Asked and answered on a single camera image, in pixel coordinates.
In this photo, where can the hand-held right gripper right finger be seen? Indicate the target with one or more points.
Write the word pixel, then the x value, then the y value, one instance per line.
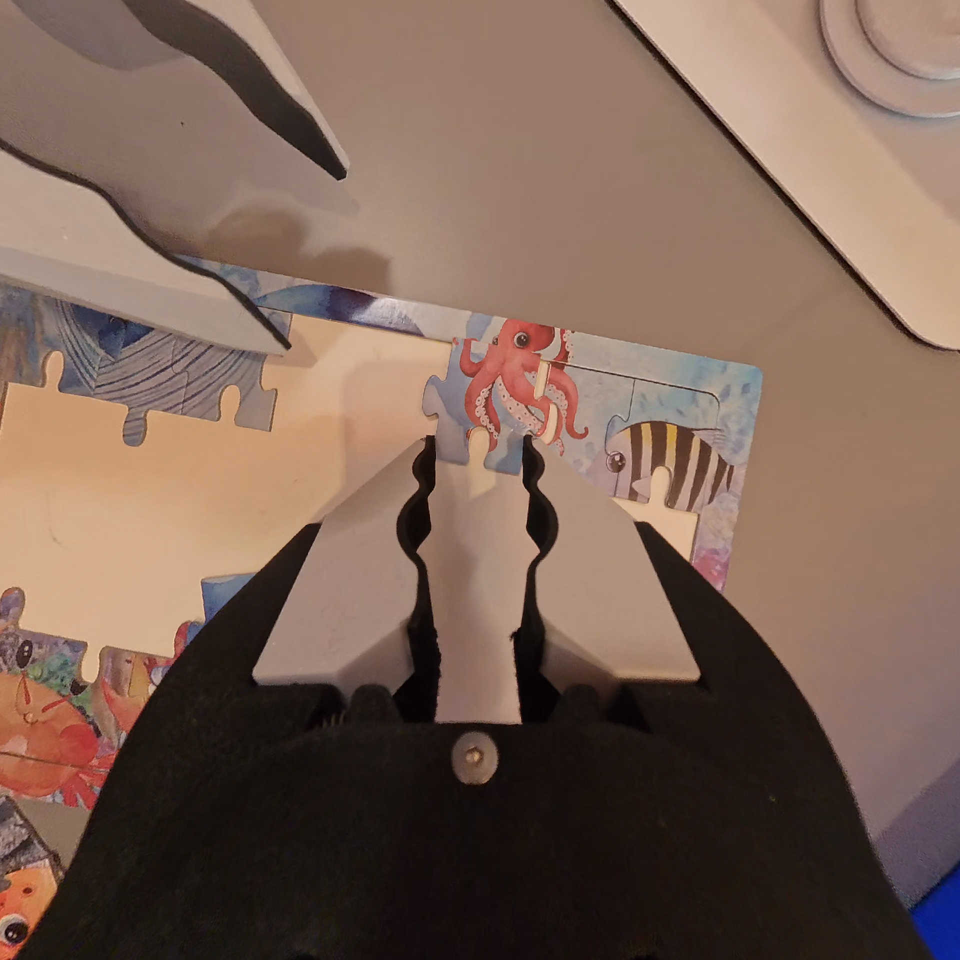
pixel 615 600

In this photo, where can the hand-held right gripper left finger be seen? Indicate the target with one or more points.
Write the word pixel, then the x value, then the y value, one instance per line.
pixel 337 600

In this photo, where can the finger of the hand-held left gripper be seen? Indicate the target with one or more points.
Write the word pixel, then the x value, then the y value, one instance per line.
pixel 285 75
pixel 90 240

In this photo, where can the dark blue whale eye piece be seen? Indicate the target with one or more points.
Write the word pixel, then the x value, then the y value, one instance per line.
pixel 225 592

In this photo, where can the striped fish puzzle piece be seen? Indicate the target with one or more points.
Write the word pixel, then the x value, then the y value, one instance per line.
pixel 675 457

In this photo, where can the sea print jigsaw puzzle board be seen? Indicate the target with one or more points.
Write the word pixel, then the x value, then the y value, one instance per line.
pixel 225 487

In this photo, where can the pale blue octopus arm piece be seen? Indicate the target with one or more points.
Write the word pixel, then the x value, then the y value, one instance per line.
pixel 592 397

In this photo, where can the red octopus head puzzle piece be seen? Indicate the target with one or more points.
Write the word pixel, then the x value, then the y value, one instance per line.
pixel 480 397

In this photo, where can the joined blue whale puzzle pieces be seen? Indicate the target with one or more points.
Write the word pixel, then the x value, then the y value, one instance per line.
pixel 150 360

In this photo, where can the joined orange crab puzzle pieces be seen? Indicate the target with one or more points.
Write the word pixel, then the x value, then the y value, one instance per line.
pixel 45 720

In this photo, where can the orange pufferfish puzzle piece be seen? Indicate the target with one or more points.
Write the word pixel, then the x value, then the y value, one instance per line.
pixel 22 900

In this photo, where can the blue plastic bin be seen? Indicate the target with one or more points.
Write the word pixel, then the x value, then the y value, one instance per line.
pixel 941 922

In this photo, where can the round clear disc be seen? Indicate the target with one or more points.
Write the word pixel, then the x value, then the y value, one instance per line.
pixel 922 37

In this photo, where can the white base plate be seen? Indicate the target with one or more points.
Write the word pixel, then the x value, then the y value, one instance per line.
pixel 750 112

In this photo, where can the grey metal bracket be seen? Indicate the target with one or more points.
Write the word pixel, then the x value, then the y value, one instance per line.
pixel 840 67

